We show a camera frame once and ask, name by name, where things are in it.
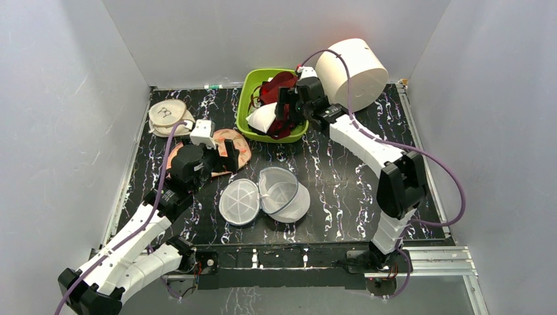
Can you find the cream mesh laundry bag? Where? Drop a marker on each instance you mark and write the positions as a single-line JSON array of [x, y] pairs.
[[165, 114]]

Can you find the dark red bra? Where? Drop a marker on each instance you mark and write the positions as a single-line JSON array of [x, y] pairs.
[[269, 93]]

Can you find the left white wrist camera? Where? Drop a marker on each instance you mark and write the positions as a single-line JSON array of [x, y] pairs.
[[202, 133]]

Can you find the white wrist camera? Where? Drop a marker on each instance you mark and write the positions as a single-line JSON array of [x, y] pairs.
[[202, 133], [303, 72]]

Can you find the green plastic basin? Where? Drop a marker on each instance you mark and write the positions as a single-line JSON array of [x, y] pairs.
[[248, 96]]

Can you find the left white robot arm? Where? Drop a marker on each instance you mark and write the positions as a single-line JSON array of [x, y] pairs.
[[127, 263]]

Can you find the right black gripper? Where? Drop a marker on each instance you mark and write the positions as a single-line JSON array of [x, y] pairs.
[[288, 101]]

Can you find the cream cylindrical drum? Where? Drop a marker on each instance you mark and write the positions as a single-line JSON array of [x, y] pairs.
[[368, 76]]

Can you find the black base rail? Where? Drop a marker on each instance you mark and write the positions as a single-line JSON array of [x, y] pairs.
[[282, 265]]

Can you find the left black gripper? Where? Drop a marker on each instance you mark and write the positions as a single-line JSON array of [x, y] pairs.
[[232, 153]]

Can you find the white blue-trimmed mesh laundry bag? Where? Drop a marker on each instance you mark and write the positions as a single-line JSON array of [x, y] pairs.
[[277, 193]]

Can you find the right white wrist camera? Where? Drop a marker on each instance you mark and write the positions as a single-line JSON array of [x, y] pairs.
[[303, 72]]

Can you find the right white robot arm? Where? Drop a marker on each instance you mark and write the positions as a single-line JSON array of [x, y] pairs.
[[402, 182]]

